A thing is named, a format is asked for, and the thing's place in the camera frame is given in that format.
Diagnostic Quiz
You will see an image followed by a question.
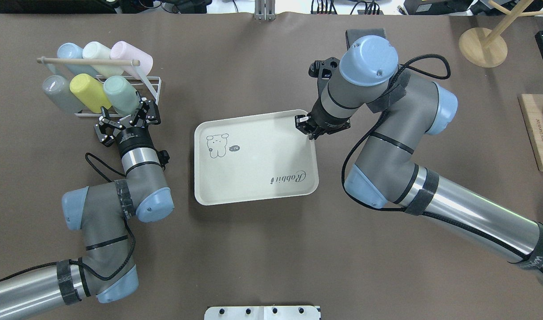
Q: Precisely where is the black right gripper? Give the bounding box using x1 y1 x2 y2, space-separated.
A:
294 57 350 140

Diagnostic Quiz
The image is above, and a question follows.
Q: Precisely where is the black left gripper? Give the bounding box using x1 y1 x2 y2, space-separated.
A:
94 100 161 156

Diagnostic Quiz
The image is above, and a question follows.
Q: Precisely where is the green plastic cup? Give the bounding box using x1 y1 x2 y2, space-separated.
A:
103 76 141 116

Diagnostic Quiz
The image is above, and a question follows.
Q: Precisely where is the cream rabbit serving tray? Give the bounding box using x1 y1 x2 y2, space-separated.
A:
194 109 319 205

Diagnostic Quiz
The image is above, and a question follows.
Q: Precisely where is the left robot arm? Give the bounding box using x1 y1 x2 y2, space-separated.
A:
0 98 174 320

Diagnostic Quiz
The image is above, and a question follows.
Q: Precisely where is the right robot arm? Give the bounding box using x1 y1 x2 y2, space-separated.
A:
294 35 543 285

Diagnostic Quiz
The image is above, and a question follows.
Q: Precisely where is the yellow plastic cup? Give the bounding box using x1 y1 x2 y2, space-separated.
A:
69 73 112 113

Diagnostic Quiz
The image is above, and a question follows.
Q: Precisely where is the pink plastic cup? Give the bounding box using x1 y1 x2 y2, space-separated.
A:
109 41 153 76

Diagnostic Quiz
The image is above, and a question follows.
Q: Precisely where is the grey plastic cup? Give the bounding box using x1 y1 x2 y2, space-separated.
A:
42 75 85 115

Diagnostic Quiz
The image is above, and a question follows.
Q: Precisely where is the cream white plastic cup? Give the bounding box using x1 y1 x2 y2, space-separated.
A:
82 41 124 78

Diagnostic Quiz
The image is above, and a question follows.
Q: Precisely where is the blue plastic cup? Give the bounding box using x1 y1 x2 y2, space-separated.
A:
56 43 99 77

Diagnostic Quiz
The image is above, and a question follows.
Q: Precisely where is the folded grey cloth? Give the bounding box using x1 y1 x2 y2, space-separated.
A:
345 28 387 49

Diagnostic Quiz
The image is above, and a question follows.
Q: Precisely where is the wooden mug tree stand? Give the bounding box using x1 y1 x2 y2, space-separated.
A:
459 0 543 68

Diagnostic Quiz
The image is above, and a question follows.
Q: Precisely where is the wooden board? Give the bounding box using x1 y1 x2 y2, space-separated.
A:
519 94 543 172

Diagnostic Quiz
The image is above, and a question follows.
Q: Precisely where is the white wire cup rack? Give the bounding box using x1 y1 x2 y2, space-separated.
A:
36 56 162 103

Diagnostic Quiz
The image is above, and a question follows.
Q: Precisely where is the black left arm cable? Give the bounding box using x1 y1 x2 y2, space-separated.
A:
0 151 170 285

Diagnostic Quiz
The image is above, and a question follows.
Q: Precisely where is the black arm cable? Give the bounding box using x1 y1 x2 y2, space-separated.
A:
341 54 543 285
0 151 170 285

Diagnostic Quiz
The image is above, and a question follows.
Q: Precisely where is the grey metal camera post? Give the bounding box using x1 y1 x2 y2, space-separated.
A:
253 0 277 21

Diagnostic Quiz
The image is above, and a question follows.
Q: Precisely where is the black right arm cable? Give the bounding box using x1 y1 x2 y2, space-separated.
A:
341 54 543 285

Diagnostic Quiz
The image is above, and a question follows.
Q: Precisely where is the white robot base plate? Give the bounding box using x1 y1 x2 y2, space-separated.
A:
204 305 322 320

